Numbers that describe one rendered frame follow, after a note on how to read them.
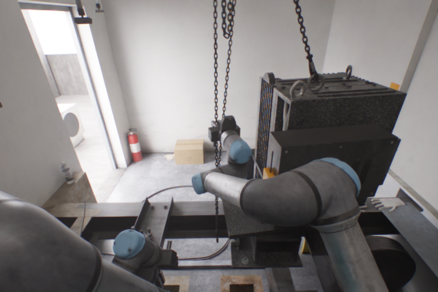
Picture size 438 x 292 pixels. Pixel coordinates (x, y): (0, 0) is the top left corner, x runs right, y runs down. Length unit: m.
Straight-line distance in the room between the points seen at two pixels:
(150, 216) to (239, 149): 1.12
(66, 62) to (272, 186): 7.87
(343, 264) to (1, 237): 0.57
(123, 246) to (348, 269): 0.54
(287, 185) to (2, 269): 0.43
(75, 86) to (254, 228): 7.52
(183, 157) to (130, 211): 1.69
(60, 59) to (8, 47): 6.10
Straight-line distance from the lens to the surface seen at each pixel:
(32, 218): 0.36
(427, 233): 2.04
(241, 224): 1.33
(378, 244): 1.85
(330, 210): 0.55
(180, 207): 1.79
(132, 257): 0.72
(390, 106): 1.18
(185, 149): 3.31
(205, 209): 1.75
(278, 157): 0.87
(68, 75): 8.25
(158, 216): 1.76
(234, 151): 0.79
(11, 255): 0.35
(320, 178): 0.52
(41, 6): 2.79
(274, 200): 0.48
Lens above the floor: 1.89
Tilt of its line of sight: 29 degrees down
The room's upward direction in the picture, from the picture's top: 2 degrees counter-clockwise
